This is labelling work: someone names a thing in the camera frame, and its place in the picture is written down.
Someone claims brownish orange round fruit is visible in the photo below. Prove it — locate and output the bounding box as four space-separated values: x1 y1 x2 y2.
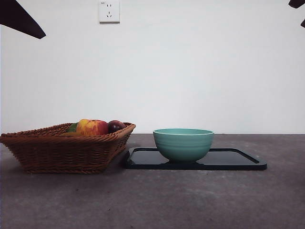
59 131 83 137

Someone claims teal ribbed bowl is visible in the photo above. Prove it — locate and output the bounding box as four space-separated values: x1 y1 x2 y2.
152 128 214 164

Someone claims red yellow apple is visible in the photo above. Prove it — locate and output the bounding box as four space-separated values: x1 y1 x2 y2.
76 118 109 137

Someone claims brown wicker basket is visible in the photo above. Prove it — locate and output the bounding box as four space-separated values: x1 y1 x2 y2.
0 122 136 174

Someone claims dark red plum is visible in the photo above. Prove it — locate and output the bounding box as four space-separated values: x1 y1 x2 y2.
107 120 126 134

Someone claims black rectangular tray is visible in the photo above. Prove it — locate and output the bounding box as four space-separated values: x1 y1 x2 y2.
123 147 267 171

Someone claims white wall socket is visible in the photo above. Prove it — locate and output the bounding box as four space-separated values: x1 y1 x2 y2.
99 0 121 24

